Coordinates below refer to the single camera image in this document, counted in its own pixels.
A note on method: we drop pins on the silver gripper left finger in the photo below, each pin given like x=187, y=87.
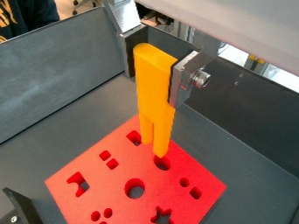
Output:
x=123, y=14

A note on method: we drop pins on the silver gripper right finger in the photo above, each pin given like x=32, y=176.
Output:
x=187, y=70

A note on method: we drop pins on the orange two-pronged peg object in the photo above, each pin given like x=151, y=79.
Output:
x=152, y=79

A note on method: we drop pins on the person in dark shirt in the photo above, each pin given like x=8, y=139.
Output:
x=24, y=15

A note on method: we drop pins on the red board with shaped holes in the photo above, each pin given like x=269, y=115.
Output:
x=119, y=184

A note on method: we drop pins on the dark grey tray enclosure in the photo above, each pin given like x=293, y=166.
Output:
x=65, y=95

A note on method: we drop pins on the black bracket at lower left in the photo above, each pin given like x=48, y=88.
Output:
x=22, y=213

